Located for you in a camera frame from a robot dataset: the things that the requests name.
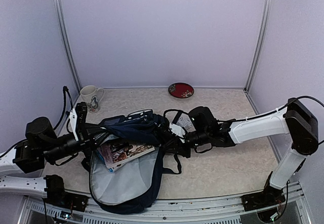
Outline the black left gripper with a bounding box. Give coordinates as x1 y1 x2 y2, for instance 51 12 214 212
42 122 112 163

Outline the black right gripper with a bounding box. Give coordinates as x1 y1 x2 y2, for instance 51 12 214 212
163 128 210 158

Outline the white charger with cable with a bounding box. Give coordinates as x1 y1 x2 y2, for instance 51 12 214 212
176 116 194 131

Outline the pink cover book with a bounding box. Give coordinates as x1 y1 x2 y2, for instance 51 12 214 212
95 142 155 166

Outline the navy blue backpack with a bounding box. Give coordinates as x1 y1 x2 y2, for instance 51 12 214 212
83 109 174 214

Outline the dog cover book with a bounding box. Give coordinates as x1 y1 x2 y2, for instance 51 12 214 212
106 157 139 173

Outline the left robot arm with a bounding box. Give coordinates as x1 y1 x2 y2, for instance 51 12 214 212
1 117 106 212

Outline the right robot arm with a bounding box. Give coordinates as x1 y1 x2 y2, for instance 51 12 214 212
161 97 322 211

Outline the white ceramic mug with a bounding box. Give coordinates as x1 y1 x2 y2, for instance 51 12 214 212
80 85 105 113

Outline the red floral plate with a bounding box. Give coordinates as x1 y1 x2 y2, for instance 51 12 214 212
168 82 194 99

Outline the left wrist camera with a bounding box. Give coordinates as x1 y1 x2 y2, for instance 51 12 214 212
66 101 88 141

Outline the right aluminium corner post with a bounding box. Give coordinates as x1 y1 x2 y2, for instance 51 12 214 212
244 0 272 94

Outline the aluminium corner post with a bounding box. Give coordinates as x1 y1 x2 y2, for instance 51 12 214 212
244 0 272 94
54 0 82 92

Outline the metal front rail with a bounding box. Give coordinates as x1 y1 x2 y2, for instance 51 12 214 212
24 180 313 224

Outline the left aluminium corner post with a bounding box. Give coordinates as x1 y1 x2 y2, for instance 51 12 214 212
54 0 82 92

